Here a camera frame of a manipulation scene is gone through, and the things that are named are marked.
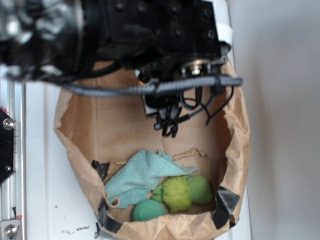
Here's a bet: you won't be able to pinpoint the light blue microfiber cloth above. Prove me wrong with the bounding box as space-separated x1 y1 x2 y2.
104 149 198 209

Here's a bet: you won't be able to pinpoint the silver lower bracket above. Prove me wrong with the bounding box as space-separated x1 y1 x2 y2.
0 219 23 240

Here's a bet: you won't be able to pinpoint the fuzzy lime green toy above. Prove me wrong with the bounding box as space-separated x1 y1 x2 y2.
151 175 192 213

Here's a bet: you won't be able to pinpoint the smooth green ball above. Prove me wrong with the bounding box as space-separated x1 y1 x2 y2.
187 175 213 205

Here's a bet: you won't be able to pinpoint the textured green ball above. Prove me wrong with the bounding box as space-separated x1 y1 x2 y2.
132 199 166 222

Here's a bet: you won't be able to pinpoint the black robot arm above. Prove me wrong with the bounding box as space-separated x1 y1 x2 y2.
0 0 232 84

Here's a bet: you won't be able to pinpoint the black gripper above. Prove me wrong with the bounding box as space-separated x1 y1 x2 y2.
97 0 231 80

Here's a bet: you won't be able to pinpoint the black zip ties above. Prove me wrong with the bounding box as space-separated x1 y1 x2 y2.
154 86 235 138

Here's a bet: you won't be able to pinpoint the black corner bracket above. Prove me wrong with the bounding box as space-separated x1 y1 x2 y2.
0 108 16 185

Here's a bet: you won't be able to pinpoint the aluminium frame rail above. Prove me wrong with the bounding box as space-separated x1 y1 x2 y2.
0 65 27 240

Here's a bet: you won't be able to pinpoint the grey braided cable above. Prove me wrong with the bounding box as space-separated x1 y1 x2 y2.
59 76 244 98

